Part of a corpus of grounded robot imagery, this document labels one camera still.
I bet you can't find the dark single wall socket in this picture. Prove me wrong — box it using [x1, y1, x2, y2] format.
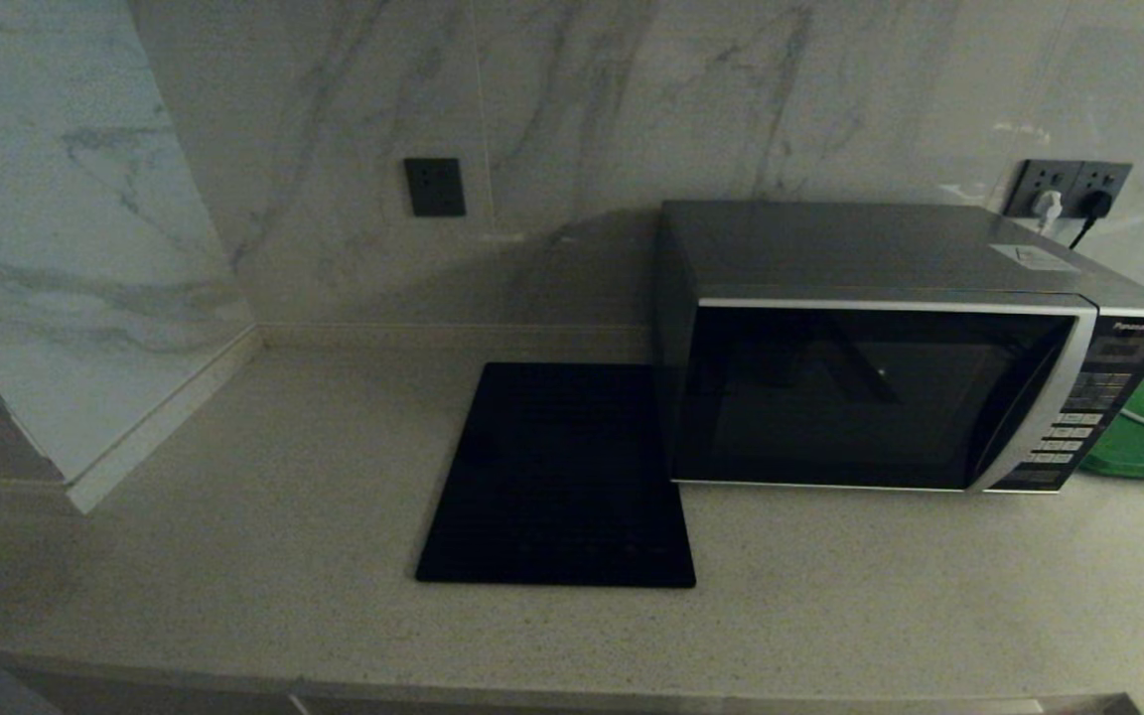
[404, 157, 467, 217]

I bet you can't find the grey wall socket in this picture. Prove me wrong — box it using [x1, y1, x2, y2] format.
[1072, 163, 1132, 221]
[1004, 160, 1079, 221]

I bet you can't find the black induction cooktop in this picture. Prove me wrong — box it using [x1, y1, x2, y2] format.
[416, 362, 697, 588]

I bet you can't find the silver black microwave oven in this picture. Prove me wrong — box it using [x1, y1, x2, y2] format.
[653, 200, 1144, 495]

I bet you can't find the dark glass microwave door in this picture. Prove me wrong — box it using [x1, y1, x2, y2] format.
[673, 298, 1097, 493]

